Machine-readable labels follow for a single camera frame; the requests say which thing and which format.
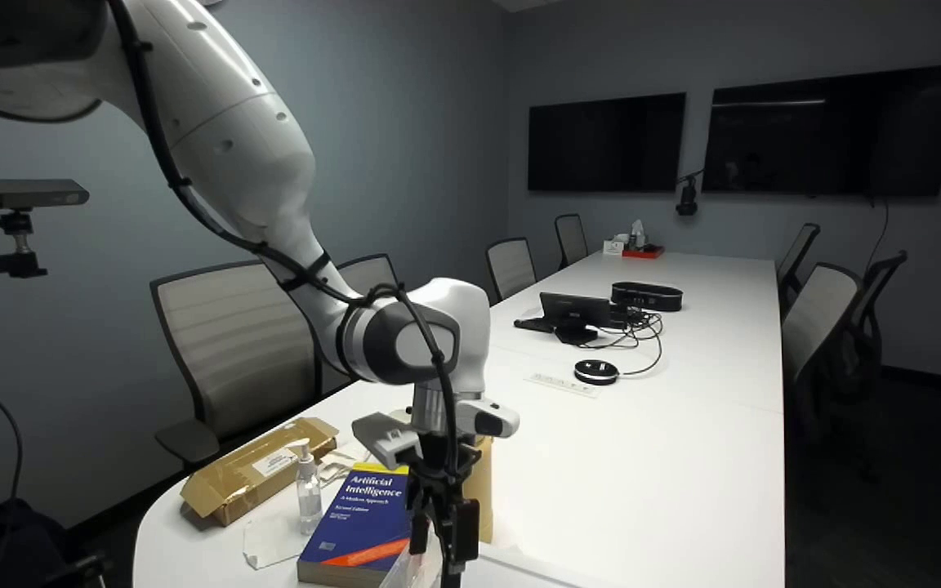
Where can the black tablet screen on stand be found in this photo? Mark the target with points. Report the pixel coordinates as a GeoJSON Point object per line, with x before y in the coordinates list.
{"type": "Point", "coordinates": [575, 312]}

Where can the crumpled clear plastic wrap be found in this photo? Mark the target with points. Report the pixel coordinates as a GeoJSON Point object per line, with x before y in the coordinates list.
{"type": "Point", "coordinates": [340, 469]}

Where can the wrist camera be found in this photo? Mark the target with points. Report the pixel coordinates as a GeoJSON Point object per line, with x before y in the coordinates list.
{"type": "Point", "coordinates": [385, 438]}

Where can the long brown cardboard box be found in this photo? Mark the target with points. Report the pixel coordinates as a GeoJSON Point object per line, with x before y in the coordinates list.
{"type": "Point", "coordinates": [254, 474]}

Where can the black bag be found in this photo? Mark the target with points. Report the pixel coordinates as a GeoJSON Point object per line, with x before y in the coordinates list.
{"type": "Point", "coordinates": [5, 547]}

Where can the white table socket panel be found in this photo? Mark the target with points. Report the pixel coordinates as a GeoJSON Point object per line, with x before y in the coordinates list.
{"type": "Point", "coordinates": [562, 384]}

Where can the clear white plastic container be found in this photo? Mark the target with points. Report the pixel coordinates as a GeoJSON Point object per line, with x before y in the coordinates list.
{"type": "Point", "coordinates": [417, 570]}

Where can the grey mesh office chair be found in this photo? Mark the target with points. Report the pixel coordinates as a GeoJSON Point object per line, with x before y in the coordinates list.
{"type": "Point", "coordinates": [368, 273]}
{"type": "Point", "coordinates": [234, 343]}
{"type": "Point", "coordinates": [511, 265]}
{"type": "Point", "coordinates": [572, 238]}

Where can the wall television screen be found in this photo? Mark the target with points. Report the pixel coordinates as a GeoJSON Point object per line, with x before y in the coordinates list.
{"type": "Point", "coordinates": [838, 131]}
{"type": "Point", "coordinates": [606, 143]}

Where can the blue textbook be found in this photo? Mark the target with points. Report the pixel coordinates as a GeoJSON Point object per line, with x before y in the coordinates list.
{"type": "Point", "coordinates": [360, 523]}

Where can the black remote control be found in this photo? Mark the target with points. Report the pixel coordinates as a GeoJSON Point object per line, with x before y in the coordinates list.
{"type": "Point", "coordinates": [532, 325]}

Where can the black webcam on mount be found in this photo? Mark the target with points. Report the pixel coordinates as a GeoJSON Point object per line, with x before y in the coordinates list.
{"type": "Point", "coordinates": [687, 198]}

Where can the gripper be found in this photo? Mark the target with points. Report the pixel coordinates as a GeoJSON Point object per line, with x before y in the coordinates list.
{"type": "Point", "coordinates": [440, 472]}

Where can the clear hand sanitizer bottle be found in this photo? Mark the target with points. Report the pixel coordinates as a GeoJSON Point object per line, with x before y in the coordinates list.
{"type": "Point", "coordinates": [308, 494]}

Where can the round black speakerphone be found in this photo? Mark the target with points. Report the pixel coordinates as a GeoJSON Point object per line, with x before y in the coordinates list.
{"type": "Point", "coordinates": [596, 371]}

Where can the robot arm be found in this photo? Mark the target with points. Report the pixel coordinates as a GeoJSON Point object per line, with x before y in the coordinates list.
{"type": "Point", "coordinates": [225, 139]}

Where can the black oval speaker bar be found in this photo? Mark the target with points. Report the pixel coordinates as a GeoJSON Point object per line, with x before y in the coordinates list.
{"type": "Point", "coordinates": [646, 296]}

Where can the red tray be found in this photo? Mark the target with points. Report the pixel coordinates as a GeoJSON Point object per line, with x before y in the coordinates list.
{"type": "Point", "coordinates": [646, 252]}

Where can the camera on mount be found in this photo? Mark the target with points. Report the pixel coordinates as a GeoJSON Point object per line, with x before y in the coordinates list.
{"type": "Point", "coordinates": [13, 196]}

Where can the row of office chairs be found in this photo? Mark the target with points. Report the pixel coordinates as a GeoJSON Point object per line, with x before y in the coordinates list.
{"type": "Point", "coordinates": [826, 318]}

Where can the upright brown cardboard box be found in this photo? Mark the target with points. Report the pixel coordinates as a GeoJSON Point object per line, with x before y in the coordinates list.
{"type": "Point", "coordinates": [483, 490]}

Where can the clear plastic sheet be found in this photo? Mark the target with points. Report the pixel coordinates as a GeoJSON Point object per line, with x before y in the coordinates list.
{"type": "Point", "coordinates": [273, 541]}

